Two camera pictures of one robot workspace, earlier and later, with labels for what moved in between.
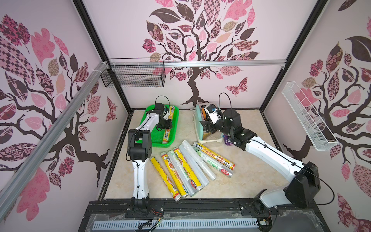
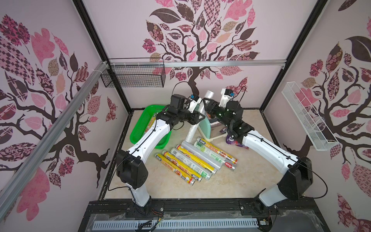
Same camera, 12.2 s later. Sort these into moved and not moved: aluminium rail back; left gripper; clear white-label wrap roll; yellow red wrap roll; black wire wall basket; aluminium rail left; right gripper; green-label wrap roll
Moved: right gripper; clear white-label wrap roll; yellow red wrap roll; left gripper; green-label wrap roll
Not moved: aluminium rail left; aluminium rail back; black wire wall basket
